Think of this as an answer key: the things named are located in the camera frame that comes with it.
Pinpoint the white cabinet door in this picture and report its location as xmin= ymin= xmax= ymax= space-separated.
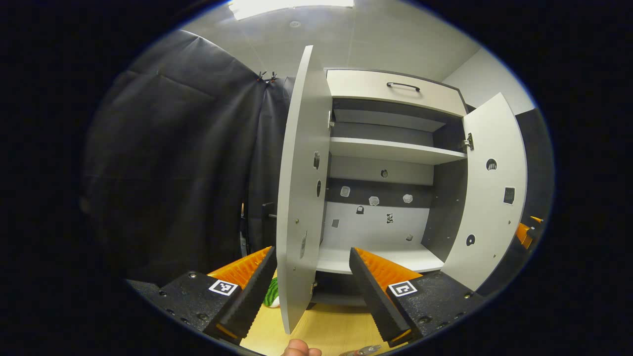
xmin=440 ymin=92 xmax=528 ymax=292
xmin=275 ymin=44 xmax=333 ymax=335

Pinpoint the white grey cabinet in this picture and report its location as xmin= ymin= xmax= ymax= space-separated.
xmin=316 ymin=68 xmax=470 ymax=307

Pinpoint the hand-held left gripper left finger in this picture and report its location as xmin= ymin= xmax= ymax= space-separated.
xmin=143 ymin=246 xmax=277 ymax=345

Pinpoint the watermelon print item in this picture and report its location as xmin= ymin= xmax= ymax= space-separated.
xmin=264 ymin=277 xmax=281 ymax=308

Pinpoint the white cabinet shelf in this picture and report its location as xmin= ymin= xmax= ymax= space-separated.
xmin=329 ymin=137 xmax=468 ymax=165

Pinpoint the ceiling light panel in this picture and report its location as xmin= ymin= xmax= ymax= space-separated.
xmin=230 ymin=0 xmax=354 ymax=20

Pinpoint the black backdrop cloth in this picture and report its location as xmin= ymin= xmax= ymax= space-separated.
xmin=82 ymin=30 xmax=554 ymax=297

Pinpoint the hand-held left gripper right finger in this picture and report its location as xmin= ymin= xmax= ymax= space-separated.
xmin=349 ymin=247 xmax=488 ymax=348

